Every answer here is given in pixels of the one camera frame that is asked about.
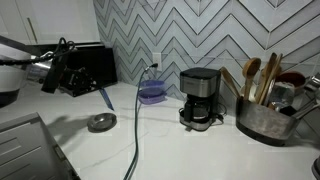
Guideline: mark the wooden spatula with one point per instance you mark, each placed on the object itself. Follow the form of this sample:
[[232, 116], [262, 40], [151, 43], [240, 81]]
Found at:
[[229, 81]]

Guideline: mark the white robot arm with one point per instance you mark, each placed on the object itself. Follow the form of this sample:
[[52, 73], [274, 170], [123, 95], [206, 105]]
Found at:
[[15, 55]]

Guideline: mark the wooden spoon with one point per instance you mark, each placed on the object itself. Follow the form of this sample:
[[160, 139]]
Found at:
[[249, 71]]

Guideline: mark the metal utensil holder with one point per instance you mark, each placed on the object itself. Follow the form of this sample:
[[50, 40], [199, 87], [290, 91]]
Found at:
[[264, 124]]

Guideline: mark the silver metal plate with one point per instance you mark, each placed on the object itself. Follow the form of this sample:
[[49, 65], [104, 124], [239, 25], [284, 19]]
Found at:
[[102, 122]]

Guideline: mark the white wall outlet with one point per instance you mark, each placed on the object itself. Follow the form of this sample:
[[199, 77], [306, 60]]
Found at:
[[157, 58]]

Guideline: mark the blue candy bar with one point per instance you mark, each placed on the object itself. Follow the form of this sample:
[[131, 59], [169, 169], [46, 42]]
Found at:
[[106, 98]]

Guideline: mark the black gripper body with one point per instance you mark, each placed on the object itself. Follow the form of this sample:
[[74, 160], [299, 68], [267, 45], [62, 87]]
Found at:
[[77, 82]]

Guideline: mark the black coffee maker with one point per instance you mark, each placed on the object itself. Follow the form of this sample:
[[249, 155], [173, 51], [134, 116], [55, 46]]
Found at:
[[201, 86]]

